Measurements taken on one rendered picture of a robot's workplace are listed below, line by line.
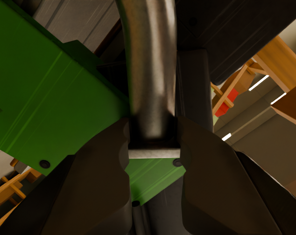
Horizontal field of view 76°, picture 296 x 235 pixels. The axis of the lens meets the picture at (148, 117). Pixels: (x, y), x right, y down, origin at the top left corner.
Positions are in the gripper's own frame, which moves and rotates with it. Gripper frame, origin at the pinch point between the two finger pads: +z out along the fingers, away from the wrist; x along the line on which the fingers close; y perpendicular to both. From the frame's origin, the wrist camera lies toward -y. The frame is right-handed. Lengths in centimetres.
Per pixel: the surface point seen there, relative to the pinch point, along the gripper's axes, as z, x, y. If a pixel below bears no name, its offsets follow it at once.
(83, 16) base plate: 50, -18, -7
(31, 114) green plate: 2.6, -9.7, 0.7
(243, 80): 341, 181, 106
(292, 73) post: 66, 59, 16
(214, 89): 296, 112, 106
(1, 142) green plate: 2.7, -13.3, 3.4
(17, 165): 14.8, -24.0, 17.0
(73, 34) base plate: 51, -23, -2
